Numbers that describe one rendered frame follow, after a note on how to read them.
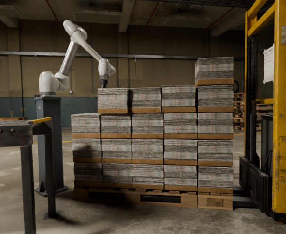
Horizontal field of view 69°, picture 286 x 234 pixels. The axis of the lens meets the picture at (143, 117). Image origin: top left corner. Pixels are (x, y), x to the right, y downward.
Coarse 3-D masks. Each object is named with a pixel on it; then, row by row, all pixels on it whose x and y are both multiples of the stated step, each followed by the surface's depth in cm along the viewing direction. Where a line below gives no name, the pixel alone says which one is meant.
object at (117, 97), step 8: (104, 88) 188; (112, 88) 187; (120, 88) 185; (128, 88) 187; (104, 96) 189; (112, 96) 188; (120, 96) 186; (128, 96) 188; (104, 104) 190; (112, 104) 188; (120, 104) 187; (128, 104) 189
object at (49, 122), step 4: (8, 120) 167; (12, 120) 166; (16, 120) 165; (20, 120) 165; (24, 120) 165; (28, 120) 166; (48, 120) 168; (52, 120) 173; (44, 124) 168; (48, 124) 169; (52, 124) 172; (36, 128) 167; (40, 128) 168; (44, 128) 168; (48, 128) 169; (52, 128) 172; (36, 132) 167; (40, 132) 168; (44, 132) 168; (48, 132) 169; (52, 132) 172
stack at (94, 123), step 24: (72, 120) 198; (96, 120) 194; (120, 120) 191; (144, 120) 187; (168, 120) 184; (192, 120) 181; (72, 144) 199; (96, 144) 195; (120, 144) 191; (144, 144) 188; (168, 144) 185; (192, 144) 181; (96, 168) 197; (120, 168) 193; (144, 168) 189; (168, 168) 186; (192, 168) 182; (96, 192) 215; (120, 192) 194; (144, 192) 190; (168, 192) 189; (192, 192) 183
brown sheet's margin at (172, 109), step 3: (162, 108) 184; (165, 108) 183; (168, 108) 183; (171, 108) 182; (174, 108) 182; (177, 108) 181; (180, 108) 181; (183, 108) 180; (186, 108) 180; (189, 108) 179; (192, 108) 179; (195, 108) 178; (162, 111) 184; (165, 111) 183; (168, 111) 183; (171, 111) 182; (174, 111) 182; (177, 111) 181; (180, 111) 181; (183, 111) 180; (186, 111) 180; (189, 111) 180; (192, 111) 179; (195, 111) 179
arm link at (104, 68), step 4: (100, 60) 206; (104, 60) 205; (100, 64) 205; (104, 64) 205; (108, 64) 208; (100, 68) 205; (104, 68) 205; (108, 68) 208; (100, 72) 206; (104, 72) 206; (108, 72) 209
